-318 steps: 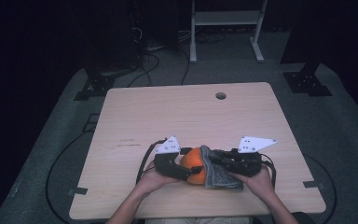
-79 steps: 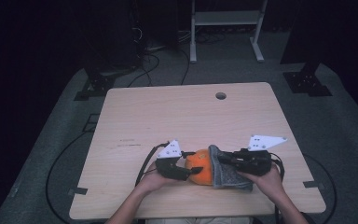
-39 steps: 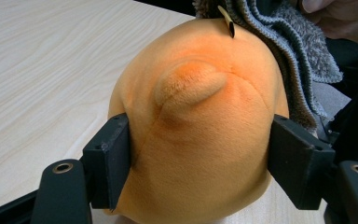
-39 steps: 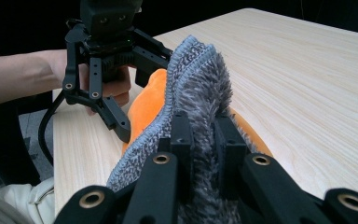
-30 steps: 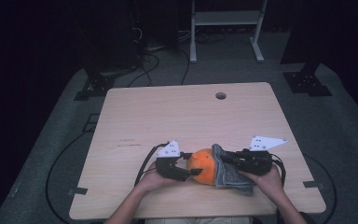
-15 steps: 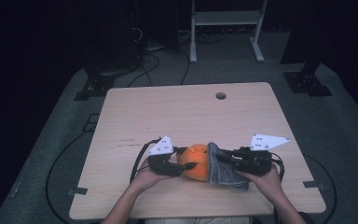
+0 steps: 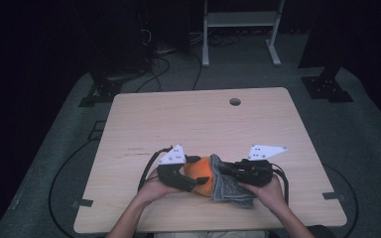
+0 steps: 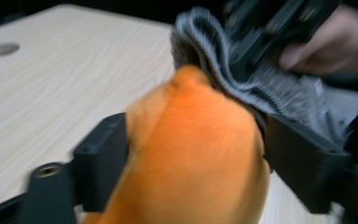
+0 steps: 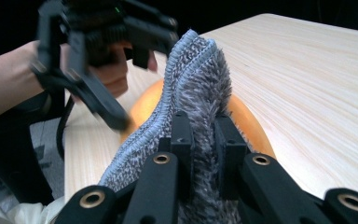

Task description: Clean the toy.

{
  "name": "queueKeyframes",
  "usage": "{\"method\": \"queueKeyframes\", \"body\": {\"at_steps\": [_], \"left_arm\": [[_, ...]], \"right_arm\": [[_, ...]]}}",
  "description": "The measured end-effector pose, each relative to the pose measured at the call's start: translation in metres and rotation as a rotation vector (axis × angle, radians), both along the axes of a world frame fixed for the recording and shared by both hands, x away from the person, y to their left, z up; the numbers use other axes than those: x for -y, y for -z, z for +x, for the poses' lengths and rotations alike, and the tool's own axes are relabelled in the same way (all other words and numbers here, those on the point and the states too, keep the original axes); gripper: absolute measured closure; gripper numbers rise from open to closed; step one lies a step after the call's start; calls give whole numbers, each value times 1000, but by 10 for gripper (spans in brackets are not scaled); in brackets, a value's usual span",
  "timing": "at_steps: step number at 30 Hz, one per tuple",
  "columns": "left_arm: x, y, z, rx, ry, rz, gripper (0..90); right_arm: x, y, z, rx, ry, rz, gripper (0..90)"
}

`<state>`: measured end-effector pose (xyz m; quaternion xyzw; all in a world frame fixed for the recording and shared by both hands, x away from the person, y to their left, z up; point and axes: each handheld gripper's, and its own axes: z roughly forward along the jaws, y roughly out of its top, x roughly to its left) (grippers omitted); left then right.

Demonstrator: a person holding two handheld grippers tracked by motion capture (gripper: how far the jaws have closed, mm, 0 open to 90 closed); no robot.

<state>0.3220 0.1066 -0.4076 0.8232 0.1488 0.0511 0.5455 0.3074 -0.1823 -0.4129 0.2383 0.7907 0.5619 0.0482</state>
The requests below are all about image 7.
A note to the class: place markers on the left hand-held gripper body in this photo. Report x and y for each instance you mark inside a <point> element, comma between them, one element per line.
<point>172,156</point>

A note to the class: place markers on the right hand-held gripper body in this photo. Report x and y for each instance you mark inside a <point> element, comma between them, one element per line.
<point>254,173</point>

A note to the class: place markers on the orange ball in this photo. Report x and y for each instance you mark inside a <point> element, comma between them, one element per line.
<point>198,173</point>

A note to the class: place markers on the grey towel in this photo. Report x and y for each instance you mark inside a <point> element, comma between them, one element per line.
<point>226,191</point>

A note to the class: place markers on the person's right hand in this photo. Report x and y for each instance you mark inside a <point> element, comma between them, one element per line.
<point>269,196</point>

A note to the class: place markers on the person's left hand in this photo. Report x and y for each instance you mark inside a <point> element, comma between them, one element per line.
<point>153,188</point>

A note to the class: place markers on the round grey table grommet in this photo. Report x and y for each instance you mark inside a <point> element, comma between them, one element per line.
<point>234,101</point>

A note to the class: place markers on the dark table foot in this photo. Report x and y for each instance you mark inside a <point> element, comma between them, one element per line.
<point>334,196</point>
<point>82,203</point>

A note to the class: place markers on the black tape rectangle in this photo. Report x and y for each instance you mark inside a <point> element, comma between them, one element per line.
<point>90,135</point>

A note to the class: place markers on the black stand base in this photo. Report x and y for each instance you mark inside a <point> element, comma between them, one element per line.
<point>104,89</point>
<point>325,87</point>

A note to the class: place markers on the white metal frame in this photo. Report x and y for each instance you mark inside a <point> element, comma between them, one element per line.
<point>241,19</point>

